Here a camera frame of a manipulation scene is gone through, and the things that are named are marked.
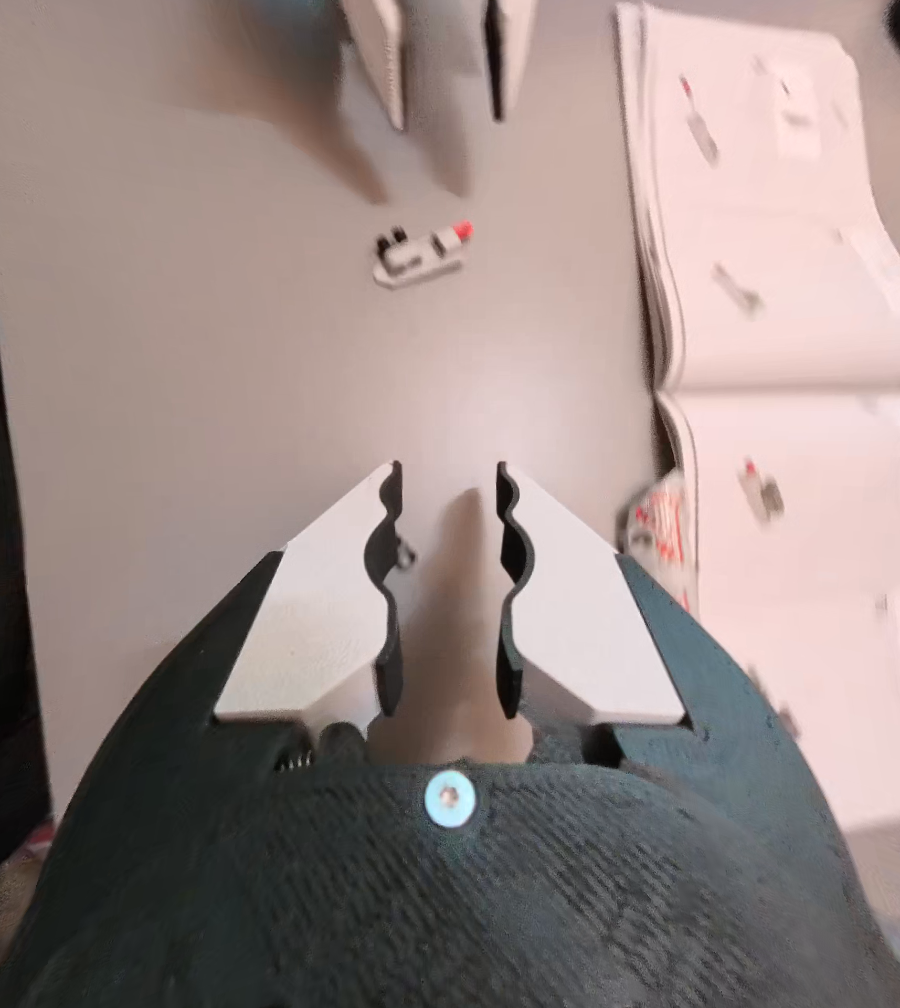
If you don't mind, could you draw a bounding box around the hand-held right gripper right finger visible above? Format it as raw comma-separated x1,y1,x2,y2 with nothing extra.
494,460,689,726

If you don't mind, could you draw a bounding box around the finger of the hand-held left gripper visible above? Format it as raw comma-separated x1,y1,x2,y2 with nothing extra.
483,0,539,123
343,0,408,132

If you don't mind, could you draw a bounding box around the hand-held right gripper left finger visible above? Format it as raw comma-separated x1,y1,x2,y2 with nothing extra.
212,460,405,726

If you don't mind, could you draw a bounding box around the grey toy brick assembly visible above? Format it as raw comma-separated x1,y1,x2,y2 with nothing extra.
373,220,476,291

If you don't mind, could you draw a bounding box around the grey red printed toy panel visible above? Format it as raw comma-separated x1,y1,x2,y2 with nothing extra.
619,471,691,611

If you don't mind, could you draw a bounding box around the open instruction booklet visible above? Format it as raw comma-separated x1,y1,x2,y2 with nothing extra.
615,0,900,832

